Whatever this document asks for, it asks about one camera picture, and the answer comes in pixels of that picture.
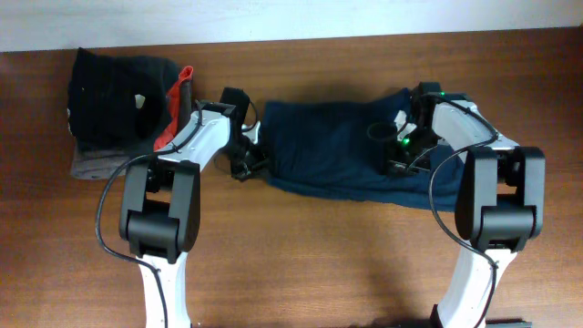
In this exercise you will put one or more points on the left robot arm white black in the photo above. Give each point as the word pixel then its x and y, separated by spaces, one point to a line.
pixel 160 212

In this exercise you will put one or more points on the navy blue garment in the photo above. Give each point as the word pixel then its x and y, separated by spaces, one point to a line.
pixel 322 150

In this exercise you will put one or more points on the grey folded garment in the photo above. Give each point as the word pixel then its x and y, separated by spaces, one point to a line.
pixel 96 164

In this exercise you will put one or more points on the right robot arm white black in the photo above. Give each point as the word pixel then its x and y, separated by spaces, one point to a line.
pixel 500 201

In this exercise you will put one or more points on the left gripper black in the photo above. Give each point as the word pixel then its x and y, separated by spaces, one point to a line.
pixel 254 166

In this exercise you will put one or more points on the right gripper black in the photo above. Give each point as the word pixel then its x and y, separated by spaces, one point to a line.
pixel 396 163

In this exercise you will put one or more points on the black base bracket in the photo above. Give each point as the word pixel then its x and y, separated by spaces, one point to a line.
pixel 509 324

